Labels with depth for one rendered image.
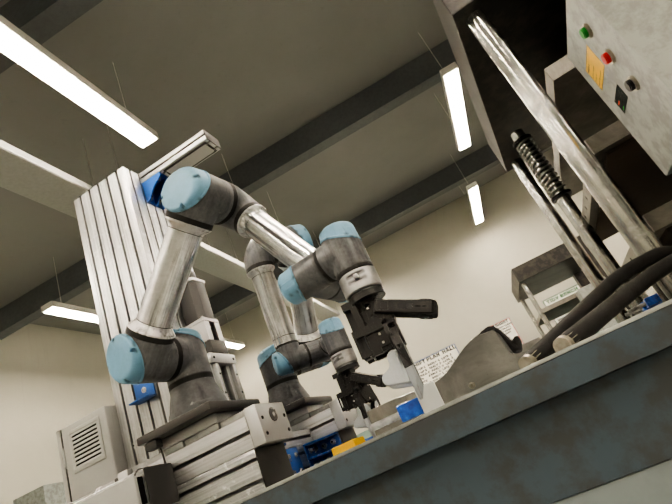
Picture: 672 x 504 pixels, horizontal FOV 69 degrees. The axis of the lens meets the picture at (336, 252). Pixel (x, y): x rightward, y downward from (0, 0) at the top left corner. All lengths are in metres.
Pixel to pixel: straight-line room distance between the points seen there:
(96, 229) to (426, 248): 7.62
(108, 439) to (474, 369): 1.07
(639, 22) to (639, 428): 0.79
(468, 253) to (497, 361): 7.79
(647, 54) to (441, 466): 0.83
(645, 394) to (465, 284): 8.28
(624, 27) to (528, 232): 7.98
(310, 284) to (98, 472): 0.98
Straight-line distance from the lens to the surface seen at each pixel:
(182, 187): 1.19
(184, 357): 1.31
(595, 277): 2.50
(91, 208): 1.99
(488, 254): 8.93
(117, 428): 1.70
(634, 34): 1.14
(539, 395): 0.56
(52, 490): 6.84
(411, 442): 0.59
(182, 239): 1.20
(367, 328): 0.87
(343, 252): 0.92
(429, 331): 8.76
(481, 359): 1.20
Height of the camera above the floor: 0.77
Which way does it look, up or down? 23 degrees up
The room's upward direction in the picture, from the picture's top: 24 degrees counter-clockwise
